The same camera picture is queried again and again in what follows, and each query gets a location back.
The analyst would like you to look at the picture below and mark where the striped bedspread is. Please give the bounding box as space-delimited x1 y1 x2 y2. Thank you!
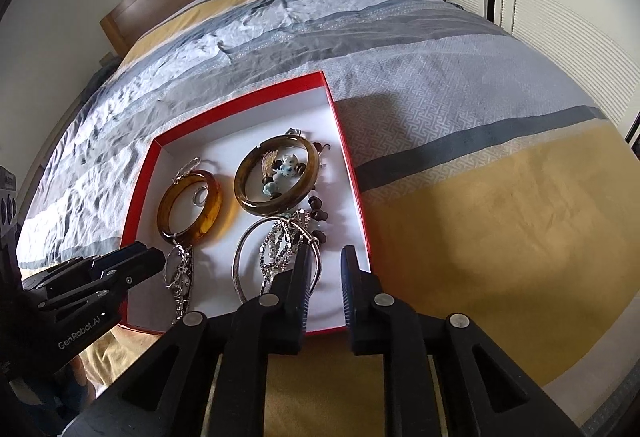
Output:
15 0 640 437

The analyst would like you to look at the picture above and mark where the silver pearl chain necklace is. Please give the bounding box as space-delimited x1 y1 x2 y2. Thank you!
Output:
257 211 312 296

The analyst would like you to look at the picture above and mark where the red cardboard box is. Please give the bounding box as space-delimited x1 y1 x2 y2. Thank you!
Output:
118 71 374 337

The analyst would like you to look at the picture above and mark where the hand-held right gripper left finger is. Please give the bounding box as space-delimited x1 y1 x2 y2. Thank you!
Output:
82 245 312 437

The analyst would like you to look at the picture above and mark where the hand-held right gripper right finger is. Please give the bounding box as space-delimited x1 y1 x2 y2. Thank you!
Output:
340 245 584 437

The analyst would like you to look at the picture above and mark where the dark beaded bracelet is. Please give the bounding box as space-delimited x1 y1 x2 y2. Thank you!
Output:
260 142 332 245

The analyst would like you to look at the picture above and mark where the dark brown bangle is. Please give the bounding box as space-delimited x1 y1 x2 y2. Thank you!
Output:
233 135 321 218

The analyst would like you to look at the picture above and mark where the amber bangle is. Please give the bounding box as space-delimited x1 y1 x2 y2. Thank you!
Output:
156 170 225 246

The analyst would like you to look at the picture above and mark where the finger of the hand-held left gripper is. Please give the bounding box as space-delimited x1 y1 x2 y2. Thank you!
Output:
101 248 167 294
89 241 149 271

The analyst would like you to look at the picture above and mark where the thin silver hoop bangle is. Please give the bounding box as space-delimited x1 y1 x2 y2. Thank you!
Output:
232 215 324 304

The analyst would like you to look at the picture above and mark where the silver metal watch bracelet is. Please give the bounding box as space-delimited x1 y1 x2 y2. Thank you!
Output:
162 244 196 326

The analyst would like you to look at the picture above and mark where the blue cloth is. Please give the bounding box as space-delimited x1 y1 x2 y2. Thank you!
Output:
82 61 121 98

